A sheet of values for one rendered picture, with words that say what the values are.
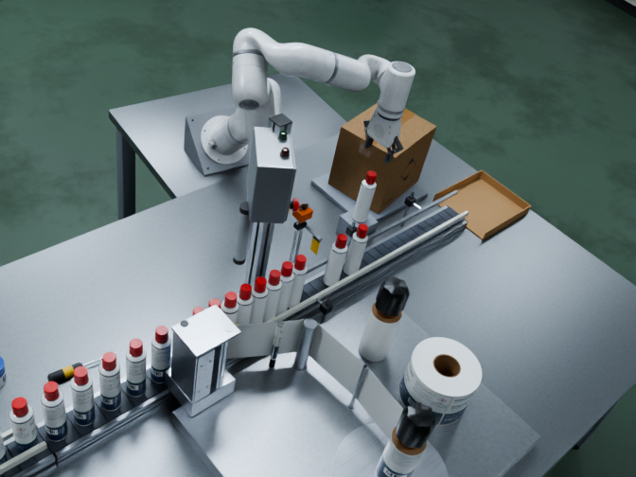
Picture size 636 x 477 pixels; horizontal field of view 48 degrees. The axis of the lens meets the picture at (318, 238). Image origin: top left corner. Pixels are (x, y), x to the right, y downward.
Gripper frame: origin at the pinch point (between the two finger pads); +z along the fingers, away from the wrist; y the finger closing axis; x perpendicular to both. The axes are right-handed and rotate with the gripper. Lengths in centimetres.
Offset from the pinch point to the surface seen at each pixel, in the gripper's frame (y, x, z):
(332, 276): 16.4, -28.5, 28.3
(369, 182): 0.9, -1.4, 11.5
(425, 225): 13.2, 22.9, 33.5
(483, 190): 9, 66, 38
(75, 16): -324, 59, 121
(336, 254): 15.8, -28.9, 18.3
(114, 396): 17, -107, 26
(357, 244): 16.0, -19.8, 18.7
